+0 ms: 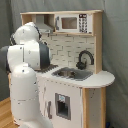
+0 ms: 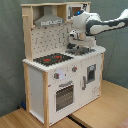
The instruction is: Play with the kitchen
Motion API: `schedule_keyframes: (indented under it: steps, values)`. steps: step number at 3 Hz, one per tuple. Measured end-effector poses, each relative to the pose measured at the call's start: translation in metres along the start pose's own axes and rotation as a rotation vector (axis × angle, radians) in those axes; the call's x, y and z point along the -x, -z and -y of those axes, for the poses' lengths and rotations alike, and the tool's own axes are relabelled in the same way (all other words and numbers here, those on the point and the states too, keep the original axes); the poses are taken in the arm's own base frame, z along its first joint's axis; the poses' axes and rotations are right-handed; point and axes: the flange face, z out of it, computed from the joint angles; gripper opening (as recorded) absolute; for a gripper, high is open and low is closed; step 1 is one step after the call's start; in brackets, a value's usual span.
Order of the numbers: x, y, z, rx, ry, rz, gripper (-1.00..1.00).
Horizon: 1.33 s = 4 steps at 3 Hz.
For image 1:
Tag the black toy stovetop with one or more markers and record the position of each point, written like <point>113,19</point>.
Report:
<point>47,69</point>

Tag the toy microwave oven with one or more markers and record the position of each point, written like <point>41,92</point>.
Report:
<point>74,23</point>

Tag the grey toy sink basin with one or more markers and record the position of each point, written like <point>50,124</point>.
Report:
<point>73,74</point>

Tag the toy ice dispenser panel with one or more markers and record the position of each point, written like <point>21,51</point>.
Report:
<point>62,104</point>

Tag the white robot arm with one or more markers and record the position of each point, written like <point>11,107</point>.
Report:
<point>26,55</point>

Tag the wooden toy kitchen unit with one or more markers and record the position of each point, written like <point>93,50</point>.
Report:
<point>79,51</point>

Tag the grey backdrop curtain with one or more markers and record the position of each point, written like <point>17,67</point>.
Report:
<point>115,42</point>

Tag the grey toy range hood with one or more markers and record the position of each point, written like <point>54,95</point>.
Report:
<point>43,25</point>

